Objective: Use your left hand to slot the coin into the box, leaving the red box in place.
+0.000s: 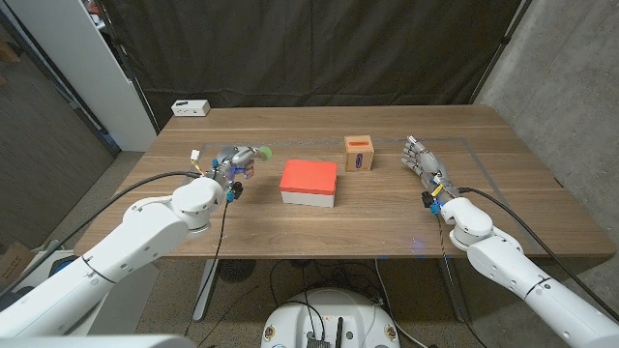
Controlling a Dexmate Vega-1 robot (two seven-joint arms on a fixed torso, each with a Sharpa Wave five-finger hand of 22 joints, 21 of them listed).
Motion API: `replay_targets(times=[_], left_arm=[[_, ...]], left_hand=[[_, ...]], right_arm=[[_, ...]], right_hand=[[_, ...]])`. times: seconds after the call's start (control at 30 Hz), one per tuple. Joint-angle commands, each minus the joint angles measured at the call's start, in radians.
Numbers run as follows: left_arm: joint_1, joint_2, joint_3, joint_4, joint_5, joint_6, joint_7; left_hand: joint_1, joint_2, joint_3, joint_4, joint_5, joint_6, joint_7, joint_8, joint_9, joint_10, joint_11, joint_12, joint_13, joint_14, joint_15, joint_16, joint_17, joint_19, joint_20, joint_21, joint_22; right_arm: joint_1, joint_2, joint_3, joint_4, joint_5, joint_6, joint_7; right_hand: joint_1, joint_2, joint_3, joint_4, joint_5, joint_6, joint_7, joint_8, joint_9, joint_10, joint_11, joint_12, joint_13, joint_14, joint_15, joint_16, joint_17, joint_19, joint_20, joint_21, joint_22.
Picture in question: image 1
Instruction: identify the white robot chest plate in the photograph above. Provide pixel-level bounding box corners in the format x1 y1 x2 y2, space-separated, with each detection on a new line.
0 333 197 348

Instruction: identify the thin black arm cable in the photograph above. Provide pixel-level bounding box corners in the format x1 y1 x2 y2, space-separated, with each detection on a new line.
435 214 487 348
184 198 231 338

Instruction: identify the black curtain stand pole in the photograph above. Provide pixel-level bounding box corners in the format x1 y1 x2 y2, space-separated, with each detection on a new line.
467 0 533 105
94 0 161 135

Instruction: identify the brown cardboard box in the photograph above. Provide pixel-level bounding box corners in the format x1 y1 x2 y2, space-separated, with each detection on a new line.
0 241 35 289

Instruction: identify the white power outlet box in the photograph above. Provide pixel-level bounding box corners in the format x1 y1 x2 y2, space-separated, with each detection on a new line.
170 99 212 118

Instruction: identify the grey floor cable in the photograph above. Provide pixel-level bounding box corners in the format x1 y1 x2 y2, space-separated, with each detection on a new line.
374 259 429 348

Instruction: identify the dark grey table leg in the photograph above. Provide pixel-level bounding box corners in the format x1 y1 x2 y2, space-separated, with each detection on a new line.
437 257 470 324

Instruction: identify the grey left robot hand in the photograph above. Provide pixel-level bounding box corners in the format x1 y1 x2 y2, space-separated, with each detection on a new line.
207 144 265 202

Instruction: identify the white cabinet panel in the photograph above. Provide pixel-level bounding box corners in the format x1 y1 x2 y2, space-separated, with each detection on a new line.
4 0 159 153

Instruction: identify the black fabric curtain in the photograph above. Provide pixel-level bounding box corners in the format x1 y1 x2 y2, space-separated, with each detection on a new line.
99 0 526 130

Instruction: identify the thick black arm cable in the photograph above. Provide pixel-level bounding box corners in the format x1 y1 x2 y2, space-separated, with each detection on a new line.
457 187 619 324
0 170 203 300

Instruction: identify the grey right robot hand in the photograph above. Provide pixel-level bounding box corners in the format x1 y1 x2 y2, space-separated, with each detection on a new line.
400 134 459 217

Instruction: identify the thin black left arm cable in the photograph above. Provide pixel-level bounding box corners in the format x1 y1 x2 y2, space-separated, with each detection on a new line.
184 198 231 338

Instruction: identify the red box with white base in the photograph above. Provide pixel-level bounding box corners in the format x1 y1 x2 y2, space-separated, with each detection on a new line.
279 159 339 209

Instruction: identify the black floor cable bundle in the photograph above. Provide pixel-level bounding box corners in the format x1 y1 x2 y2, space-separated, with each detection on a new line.
268 259 383 310

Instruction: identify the white table leg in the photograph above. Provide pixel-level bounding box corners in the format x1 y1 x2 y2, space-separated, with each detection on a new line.
192 259 220 321

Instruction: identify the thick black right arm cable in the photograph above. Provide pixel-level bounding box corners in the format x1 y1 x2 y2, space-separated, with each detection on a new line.
457 187 619 324

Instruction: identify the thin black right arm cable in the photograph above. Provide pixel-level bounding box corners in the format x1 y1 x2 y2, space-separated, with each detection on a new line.
435 214 487 348

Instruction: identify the white robot torso base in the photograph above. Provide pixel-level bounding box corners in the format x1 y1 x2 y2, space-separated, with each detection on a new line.
260 288 401 348

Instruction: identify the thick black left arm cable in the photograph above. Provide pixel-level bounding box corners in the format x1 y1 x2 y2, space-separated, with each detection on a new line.
0 170 203 300

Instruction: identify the wooden slotted cube box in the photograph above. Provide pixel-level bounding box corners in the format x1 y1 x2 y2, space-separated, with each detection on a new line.
343 134 375 173

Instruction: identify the round black floor fan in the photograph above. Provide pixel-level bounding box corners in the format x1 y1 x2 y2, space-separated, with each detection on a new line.
218 259 256 284

